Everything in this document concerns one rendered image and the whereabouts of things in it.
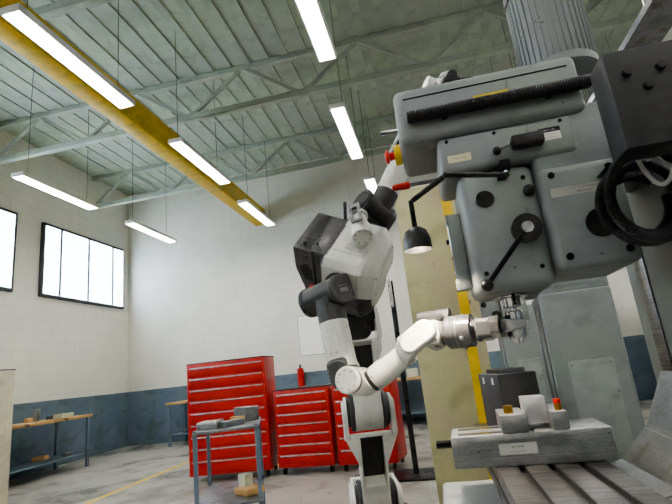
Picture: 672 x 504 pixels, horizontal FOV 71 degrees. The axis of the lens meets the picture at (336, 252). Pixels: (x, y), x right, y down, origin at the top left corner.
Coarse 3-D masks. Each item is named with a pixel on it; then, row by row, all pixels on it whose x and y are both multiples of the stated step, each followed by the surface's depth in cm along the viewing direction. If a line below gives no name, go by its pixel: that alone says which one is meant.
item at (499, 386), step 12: (492, 372) 157; (504, 372) 147; (516, 372) 145; (528, 372) 144; (480, 384) 164; (492, 384) 150; (504, 384) 143; (516, 384) 143; (528, 384) 143; (492, 396) 151; (504, 396) 143; (516, 396) 142; (492, 408) 153; (492, 420) 154
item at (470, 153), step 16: (512, 128) 119; (528, 128) 118; (544, 128) 117; (560, 128) 117; (448, 144) 122; (464, 144) 121; (480, 144) 120; (496, 144) 119; (544, 144) 117; (560, 144) 116; (576, 144) 115; (448, 160) 121; (464, 160) 120; (480, 160) 119; (496, 160) 118; (512, 160) 118; (528, 160) 118; (448, 192) 134
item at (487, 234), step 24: (456, 192) 127; (480, 192) 119; (504, 192) 118; (480, 216) 118; (504, 216) 117; (480, 240) 117; (504, 240) 115; (480, 264) 116; (528, 264) 113; (552, 264) 114; (480, 288) 115; (504, 288) 114; (528, 288) 113
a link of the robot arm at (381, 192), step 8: (376, 192) 176; (384, 192) 174; (392, 192) 174; (376, 200) 171; (384, 200) 173; (392, 200) 174; (368, 208) 169; (376, 208) 170; (384, 208) 172; (376, 216) 172; (384, 216) 173; (384, 224) 174
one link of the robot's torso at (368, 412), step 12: (360, 348) 181; (372, 348) 177; (360, 360) 181; (372, 360) 181; (348, 396) 182; (360, 396) 173; (372, 396) 173; (384, 396) 174; (348, 408) 173; (360, 408) 171; (372, 408) 171; (384, 408) 171; (348, 420) 172; (360, 420) 170; (372, 420) 171; (384, 420) 171
